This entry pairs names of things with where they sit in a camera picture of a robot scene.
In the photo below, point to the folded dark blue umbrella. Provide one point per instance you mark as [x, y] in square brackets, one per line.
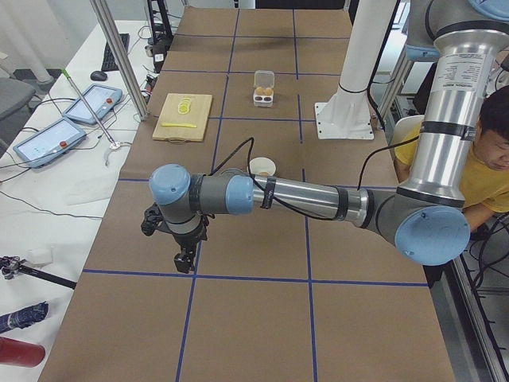
[24, 318]

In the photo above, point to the red cylinder bottle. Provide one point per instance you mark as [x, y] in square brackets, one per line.
[20, 353]

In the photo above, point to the aluminium frame post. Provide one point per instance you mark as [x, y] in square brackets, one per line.
[112, 35]

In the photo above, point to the black tripod stick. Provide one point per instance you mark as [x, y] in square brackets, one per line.
[12, 266]

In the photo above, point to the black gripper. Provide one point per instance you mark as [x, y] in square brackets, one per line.
[188, 239]

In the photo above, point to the teach pendant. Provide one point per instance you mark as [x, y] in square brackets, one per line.
[50, 143]
[101, 99]

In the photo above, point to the person in yellow shirt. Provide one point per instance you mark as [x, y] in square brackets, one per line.
[484, 182]

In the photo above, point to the yellow plastic knife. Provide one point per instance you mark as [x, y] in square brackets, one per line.
[179, 125]

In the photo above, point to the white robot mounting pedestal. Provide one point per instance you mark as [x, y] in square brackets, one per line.
[346, 115]

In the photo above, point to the teach pendant near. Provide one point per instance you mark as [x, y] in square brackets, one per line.
[50, 143]

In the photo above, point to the clear plastic egg box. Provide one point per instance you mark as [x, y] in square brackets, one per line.
[263, 94]

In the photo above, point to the metal rod green tip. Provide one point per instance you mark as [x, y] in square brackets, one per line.
[114, 145]

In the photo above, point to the black computer mouse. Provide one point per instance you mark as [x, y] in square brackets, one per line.
[98, 76]

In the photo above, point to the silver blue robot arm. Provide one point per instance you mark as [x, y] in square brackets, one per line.
[422, 218]

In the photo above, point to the teach pendant far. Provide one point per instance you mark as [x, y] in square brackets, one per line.
[101, 99]

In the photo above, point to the white bowl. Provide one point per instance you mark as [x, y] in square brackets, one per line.
[262, 164]

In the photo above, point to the wooden cutting board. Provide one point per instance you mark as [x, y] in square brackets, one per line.
[200, 108]

